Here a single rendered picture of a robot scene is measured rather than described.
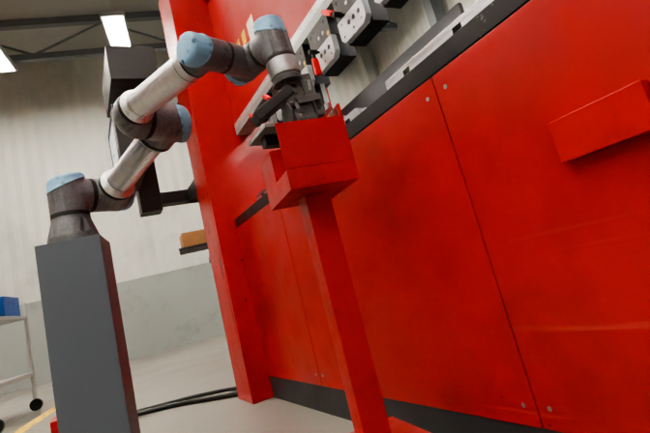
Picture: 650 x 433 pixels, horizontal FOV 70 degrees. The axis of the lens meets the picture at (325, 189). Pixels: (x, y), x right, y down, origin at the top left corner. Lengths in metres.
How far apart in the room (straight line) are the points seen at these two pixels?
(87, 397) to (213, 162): 1.30
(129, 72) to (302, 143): 1.88
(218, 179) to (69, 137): 7.24
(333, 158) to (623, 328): 0.60
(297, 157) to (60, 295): 0.90
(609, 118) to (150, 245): 8.39
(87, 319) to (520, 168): 1.25
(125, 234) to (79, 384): 7.39
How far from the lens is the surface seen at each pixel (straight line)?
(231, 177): 2.47
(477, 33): 0.98
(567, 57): 0.86
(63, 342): 1.60
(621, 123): 0.79
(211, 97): 2.62
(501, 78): 0.93
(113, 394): 1.59
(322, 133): 1.02
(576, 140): 0.82
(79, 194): 1.69
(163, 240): 8.83
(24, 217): 9.32
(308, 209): 1.04
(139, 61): 2.82
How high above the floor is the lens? 0.46
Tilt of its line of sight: 11 degrees up
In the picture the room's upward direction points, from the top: 14 degrees counter-clockwise
